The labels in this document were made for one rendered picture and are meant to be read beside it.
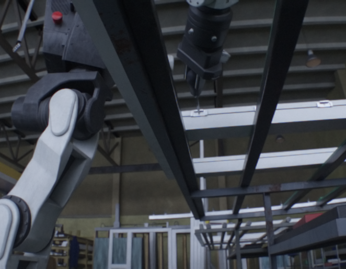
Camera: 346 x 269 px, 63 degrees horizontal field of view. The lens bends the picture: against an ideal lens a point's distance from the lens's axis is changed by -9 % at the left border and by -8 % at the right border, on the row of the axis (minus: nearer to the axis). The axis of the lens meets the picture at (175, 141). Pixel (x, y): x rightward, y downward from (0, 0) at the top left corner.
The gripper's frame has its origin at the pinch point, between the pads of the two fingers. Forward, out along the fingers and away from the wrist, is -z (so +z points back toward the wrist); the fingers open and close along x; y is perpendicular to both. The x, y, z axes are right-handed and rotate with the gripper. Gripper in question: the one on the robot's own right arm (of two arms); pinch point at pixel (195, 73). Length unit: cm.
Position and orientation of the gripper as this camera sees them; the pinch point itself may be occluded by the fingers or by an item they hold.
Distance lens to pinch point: 73.7
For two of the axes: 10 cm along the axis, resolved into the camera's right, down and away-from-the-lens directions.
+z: 1.4, -5.8, -8.1
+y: -7.6, 4.6, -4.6
